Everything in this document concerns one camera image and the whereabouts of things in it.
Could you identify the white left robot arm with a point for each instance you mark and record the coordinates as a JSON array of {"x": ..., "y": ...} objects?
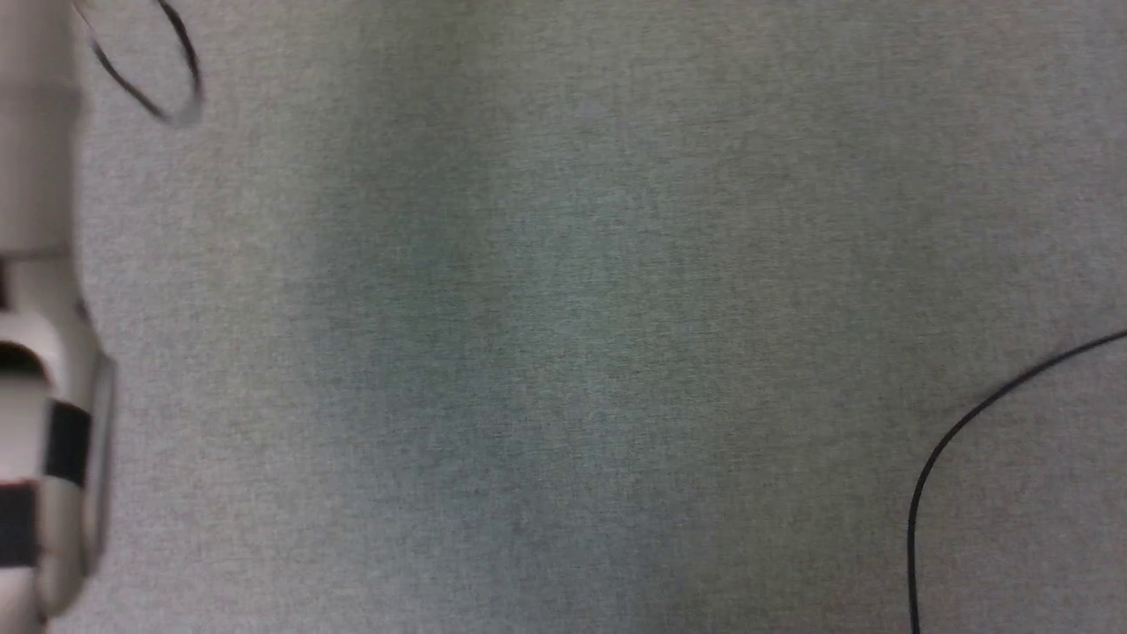
[{"x": 40, "y": 176}]

